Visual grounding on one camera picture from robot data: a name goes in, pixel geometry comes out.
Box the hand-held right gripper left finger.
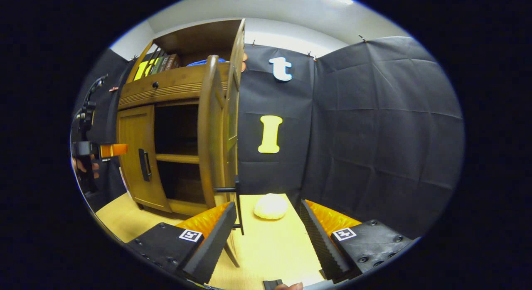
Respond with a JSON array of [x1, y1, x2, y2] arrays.
[[127, 202, 237, 285]]

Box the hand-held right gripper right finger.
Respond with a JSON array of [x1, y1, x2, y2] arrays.
[[300, 199, 416, 284]]

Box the wooden shoe cabinet door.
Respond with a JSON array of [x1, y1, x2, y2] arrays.
[[116, 104, 173, 213], [197, 54, 241, 268]]

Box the black door handle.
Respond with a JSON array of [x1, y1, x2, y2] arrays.
[[138, 148, 152, 182], [213, 176, 245, 236]]

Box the wooden double-door shoe cabinet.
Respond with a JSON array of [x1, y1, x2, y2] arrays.
[[116, 18, 246, 218]]

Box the wooden inner shelf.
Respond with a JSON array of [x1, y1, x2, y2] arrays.
[[156, 153, 200, 165]]

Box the pale yellow round cushion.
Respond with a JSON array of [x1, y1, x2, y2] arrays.
[[254, 193, 288, 220]]

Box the wooden drawer front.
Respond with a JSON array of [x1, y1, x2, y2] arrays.
[[118, 62, 229, 100]]

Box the black backdrop cloth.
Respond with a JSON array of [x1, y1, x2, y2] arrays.
[[73, 36, 465, 241]]

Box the folded blue towel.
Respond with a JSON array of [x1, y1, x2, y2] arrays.
[[186, 58, 227, 67]]

